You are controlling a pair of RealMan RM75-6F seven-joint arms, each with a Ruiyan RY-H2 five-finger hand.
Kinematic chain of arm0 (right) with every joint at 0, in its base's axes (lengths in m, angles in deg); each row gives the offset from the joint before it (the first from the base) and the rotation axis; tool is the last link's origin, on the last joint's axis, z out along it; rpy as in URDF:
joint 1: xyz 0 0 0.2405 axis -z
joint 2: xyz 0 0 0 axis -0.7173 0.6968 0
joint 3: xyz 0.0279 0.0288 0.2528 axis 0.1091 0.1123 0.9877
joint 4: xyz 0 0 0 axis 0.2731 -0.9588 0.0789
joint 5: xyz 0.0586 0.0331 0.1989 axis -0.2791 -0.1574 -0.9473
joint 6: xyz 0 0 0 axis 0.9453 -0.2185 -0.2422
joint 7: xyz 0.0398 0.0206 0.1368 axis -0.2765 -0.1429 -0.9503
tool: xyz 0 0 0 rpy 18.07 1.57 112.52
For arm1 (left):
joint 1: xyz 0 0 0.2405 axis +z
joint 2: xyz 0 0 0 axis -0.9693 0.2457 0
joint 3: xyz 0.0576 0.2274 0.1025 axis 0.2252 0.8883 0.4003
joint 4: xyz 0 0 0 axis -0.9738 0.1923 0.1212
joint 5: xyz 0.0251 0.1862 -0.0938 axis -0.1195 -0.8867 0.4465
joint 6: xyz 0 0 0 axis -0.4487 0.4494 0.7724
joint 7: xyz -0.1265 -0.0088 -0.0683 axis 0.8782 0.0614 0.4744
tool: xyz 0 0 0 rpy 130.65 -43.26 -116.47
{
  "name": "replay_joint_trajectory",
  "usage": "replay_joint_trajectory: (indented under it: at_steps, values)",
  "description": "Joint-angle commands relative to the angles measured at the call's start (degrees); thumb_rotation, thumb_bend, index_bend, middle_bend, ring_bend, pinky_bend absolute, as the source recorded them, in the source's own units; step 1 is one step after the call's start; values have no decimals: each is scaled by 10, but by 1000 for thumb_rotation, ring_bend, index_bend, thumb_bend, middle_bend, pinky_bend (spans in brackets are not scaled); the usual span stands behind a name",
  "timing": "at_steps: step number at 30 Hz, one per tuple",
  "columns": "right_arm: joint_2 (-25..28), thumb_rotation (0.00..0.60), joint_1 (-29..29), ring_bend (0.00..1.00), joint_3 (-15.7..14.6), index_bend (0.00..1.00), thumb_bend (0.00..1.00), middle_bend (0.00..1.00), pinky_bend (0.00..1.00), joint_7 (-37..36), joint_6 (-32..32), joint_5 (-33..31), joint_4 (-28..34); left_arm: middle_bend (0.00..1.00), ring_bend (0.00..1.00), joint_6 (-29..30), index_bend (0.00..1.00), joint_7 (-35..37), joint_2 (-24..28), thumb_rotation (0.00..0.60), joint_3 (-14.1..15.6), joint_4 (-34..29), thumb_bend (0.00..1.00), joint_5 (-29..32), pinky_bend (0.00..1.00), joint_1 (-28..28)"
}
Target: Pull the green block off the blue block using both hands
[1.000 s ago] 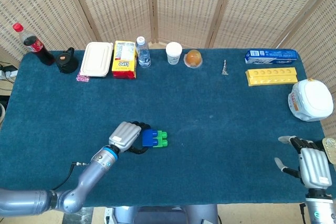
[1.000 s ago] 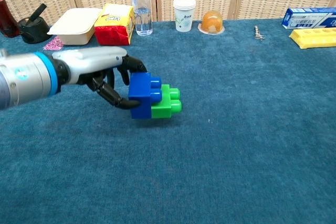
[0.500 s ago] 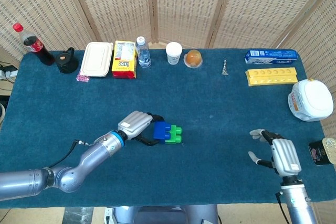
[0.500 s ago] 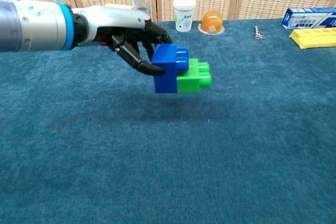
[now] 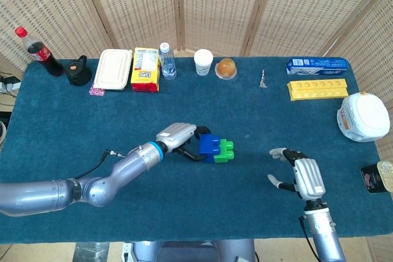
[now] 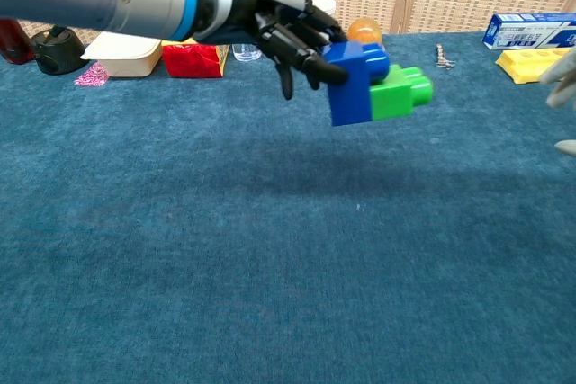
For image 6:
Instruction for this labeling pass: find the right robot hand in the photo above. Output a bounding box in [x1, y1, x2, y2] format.
[538, 45, 576, 158]

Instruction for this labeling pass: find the blue toy brick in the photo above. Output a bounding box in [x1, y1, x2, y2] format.
[322, 40, 391, 128]

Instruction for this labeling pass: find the green toy brick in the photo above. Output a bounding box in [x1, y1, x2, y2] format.
[369, 63, 435, 122]

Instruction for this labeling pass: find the yellow plastic tray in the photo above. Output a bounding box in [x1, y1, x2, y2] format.
[495, 47, 572, 85]

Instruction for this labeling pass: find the clear water bottle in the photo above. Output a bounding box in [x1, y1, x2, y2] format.
[226, 0, 263, 62]

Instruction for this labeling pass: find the blue white toothpaste box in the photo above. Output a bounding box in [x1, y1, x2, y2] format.
[481, 12, 576, 51]

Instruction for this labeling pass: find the white paper cup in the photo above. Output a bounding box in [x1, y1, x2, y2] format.
[310, 0, 338, 17]

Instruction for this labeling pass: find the yellow red snack bag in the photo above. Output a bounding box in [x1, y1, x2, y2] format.
[160, 40, 230, 79]

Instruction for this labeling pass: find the orange jelly cup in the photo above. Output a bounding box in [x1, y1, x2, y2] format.
[347, 17, 383, 46]

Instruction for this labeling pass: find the small metal clip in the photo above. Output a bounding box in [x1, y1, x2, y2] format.
[434, 43, 455, 71]

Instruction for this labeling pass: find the beige lidded lunch box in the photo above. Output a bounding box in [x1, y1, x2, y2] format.
[80, 31, 163, 78]

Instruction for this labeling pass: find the pink patterned packet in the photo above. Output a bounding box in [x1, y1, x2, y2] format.
[73, 63, 111, 88]

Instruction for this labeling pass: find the black pot with pestle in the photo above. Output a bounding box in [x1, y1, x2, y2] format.
[31, 26, 90, 76]

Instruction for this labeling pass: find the cola bottle red cap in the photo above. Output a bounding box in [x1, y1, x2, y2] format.
[0, 18, 35, 65]

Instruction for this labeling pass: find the teal table cloth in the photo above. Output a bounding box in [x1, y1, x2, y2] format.
[0, 31, 576, 384]

